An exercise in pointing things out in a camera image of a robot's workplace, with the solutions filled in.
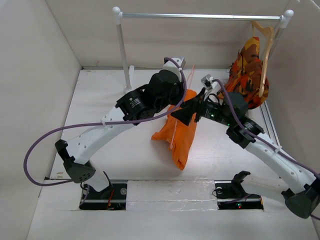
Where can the orange trousers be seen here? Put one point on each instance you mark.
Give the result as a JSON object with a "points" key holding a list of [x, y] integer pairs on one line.
{"points": [[180, 138]]}

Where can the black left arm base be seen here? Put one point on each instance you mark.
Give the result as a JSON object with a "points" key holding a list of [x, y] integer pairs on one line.
{"points": [[115, 201]]}

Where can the orange camouflage garment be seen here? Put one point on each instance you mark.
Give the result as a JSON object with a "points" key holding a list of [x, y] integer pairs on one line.
{"points": [[246, 72]]}

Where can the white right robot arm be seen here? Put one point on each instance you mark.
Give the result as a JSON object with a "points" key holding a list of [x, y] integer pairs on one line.
{"points": [[297, 187]]}

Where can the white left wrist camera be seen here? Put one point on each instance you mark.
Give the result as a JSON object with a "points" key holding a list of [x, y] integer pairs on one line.
{"points": [[174, 64]]}

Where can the wooden hanger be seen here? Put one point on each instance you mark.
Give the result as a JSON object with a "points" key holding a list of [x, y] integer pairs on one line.
{"points": [[268, 33]]}

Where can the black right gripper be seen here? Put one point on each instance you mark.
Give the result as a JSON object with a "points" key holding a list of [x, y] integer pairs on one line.
{"points": [[185, 114]]}

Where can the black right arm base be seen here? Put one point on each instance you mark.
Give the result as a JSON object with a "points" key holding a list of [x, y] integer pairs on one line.
{"points": [[231, 196]]}

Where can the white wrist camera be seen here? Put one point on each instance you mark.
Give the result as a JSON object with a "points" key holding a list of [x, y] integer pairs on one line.
{"points": [[174, 64], [209, 84]]}

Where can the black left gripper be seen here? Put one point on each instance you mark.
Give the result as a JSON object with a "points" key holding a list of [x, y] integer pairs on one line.
{"points": [[179, 86]]}

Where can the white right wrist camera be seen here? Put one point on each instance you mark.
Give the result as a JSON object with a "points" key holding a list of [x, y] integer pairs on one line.
{"points": [[209, 84]]}

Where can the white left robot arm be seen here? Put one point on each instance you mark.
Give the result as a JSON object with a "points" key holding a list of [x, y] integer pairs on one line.
{"points": [[129, 111]]}

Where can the white clothes rack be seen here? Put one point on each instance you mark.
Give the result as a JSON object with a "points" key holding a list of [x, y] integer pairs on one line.
{"points": [[278, 23]]}

